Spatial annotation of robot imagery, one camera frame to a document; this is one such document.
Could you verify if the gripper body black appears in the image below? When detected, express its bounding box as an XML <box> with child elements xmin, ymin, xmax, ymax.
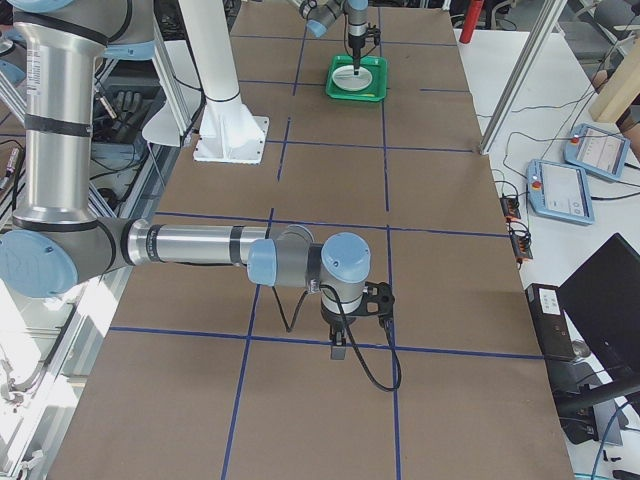
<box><xmin>348</xmin><ymin>33</ymin><xmax>364</xmax><ymax>58</ymax></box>
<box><xmin>321</xmin><ymin>298</ymin><xmax>370</xmax><ymax>332</ymax></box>

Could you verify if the white round plate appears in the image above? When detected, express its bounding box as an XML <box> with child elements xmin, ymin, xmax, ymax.
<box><xmin>331</xmin><ymin>64</ymin><xmax>373</xmax><ymax>92</ymax></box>

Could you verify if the green plastic tray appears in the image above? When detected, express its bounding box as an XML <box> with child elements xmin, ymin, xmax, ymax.
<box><xmin>325</xmin><ymin>55</ymin><xmax>388</xmax><ymax>102</ymax></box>

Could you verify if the red cylinder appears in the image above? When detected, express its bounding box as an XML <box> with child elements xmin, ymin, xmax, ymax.
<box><xmin>459</xmin><ymin>0</ymin><xmax>484</xmax><ymax>44</ymax></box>

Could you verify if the black box device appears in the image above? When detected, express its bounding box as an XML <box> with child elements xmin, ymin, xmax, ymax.
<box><xmin>525</xmin><ymin>283</ymin><xmax>576</xmax><ymax>362</ymax></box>

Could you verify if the orange black connector board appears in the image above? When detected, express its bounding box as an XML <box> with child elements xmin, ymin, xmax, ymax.
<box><xmin>499</xmin><ymin>195</ymin><xmax>521</xmax><ymax>222</ymax></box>

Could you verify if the near teach pendant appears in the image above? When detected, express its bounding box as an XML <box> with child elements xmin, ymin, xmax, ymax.
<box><xmin>526</xmin><ymin>159</ymin><xmax>595</xmax><ymax>225</ymax></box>

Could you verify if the teach pendant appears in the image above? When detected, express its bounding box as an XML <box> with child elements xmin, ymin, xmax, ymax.
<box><xmin>526</xmin><ymin>159</ymin><xmax>595</xmax><ymax>225</ymax></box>
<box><xmin>564</xmin><ymin>123</ymin><xmax>630</xmax><ymax>182</ymax></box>

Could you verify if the far teach pendant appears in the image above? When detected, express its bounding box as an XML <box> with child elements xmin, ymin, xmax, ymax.
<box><xmin>564</xmin><ymin>123</ymin><xmax>630</xmax><ymax>182</ymax></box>

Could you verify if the black monitor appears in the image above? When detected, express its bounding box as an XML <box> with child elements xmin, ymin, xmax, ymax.
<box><xmin>558</xmin><ymin>233</ymin><xmax>639</xmax><ymax>379</ymax></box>

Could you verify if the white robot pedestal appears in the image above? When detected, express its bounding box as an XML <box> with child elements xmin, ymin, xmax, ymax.
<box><xmin>179</xmin><ymin>0</ymin><xmax>269</xmax><ymax>165</ymax></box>

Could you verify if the aluminium frame post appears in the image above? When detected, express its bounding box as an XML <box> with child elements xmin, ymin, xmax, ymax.
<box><xmin>479</xmin><ymin>0</ymin><xmax>567</xmax><ymax>155</ymax></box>

